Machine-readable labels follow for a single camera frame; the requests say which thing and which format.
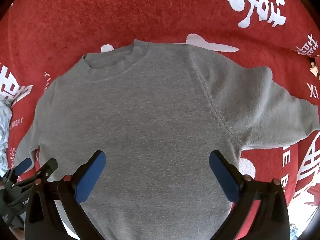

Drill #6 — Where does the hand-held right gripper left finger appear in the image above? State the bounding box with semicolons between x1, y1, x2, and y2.
24;150;107;240

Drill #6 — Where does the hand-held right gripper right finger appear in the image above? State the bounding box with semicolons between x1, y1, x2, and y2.
209;150;290;240

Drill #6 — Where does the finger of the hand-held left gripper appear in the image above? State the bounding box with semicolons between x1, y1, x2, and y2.
11;158;59;193
0;157;33;188

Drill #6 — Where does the grey sweater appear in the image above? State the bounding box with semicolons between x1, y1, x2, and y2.
15;39;320;240

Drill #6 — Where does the white patterned cloth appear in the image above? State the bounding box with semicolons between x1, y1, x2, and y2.
0;97;13;178

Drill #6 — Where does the red printed blanket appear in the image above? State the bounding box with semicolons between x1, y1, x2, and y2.
0;0;320;230

